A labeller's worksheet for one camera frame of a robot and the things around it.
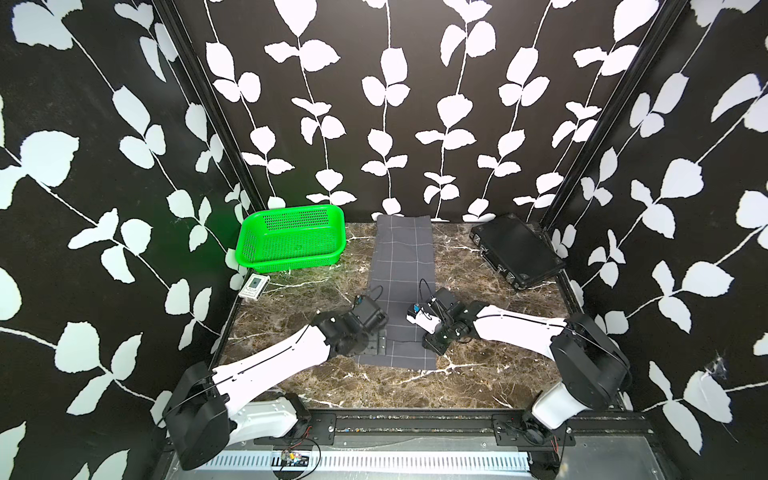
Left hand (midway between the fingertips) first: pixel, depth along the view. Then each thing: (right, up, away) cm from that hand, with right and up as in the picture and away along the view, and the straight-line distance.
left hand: (373, 339), depth 80 cm
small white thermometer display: (-42, +12, +18) cm, 47 cm away
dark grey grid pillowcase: (+9, +15, +24) cm, 30 cm away
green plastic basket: (-39, +29, +34) cm, 59 cm away
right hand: (+15, -1, +8) cm, 17 cm away
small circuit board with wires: (-19, -26, -10) cm, 33 cm away
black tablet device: (+52, +25, +33) cm, 67 cm away
